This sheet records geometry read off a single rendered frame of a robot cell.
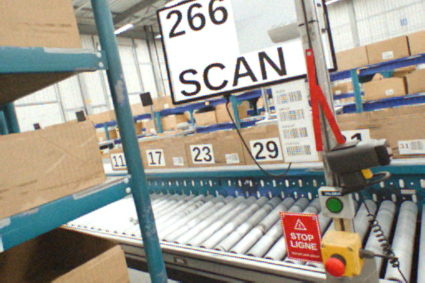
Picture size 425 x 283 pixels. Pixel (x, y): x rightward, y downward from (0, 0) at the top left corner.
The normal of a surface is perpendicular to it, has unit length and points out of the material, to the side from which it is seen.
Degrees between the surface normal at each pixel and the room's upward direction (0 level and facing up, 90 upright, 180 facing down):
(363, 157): 90
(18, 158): 91
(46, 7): 91
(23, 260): 89
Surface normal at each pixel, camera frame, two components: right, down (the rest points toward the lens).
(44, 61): 0.78, -0.12
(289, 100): -0.59, 0.16
